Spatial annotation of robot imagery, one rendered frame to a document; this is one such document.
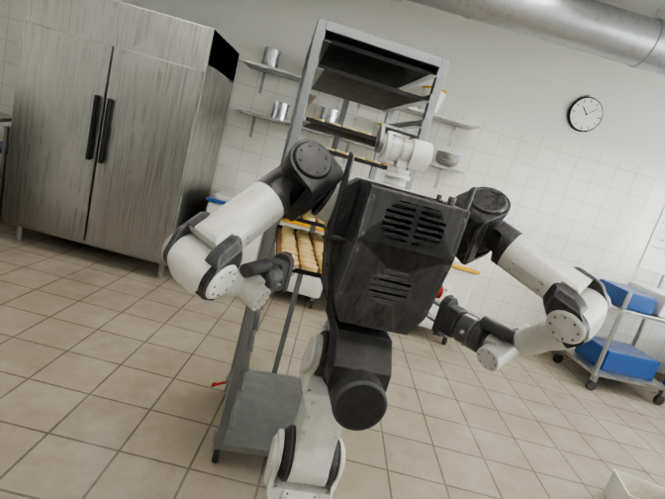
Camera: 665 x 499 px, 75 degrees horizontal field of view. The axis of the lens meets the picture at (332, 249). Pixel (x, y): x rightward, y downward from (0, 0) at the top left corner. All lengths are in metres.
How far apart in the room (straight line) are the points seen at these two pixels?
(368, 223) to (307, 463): 0.70
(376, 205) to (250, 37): 3.88
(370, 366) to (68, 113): 3.49
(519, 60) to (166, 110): 3.18
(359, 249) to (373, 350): 0.25
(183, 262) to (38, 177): 3.45
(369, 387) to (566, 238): 4.23
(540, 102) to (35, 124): 4.39
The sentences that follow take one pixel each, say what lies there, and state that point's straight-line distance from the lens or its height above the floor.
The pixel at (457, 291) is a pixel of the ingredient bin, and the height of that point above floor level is 0.54.
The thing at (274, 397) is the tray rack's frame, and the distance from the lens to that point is 2.36.
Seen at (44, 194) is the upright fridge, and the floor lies 0.48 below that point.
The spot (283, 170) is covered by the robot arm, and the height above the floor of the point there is 1.35.
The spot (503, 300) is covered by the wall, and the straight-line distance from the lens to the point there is 4.91.
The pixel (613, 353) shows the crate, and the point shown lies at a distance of 4.73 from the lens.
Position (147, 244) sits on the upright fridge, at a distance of 3.87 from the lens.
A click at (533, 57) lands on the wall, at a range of 4.79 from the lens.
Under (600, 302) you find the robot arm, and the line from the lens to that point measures 1.05.
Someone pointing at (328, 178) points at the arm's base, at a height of 1.36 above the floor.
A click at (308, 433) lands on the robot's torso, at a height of 0.71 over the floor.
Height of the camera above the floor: 1.41
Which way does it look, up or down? 12 degrees down
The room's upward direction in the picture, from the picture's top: 16 degrees clockwise
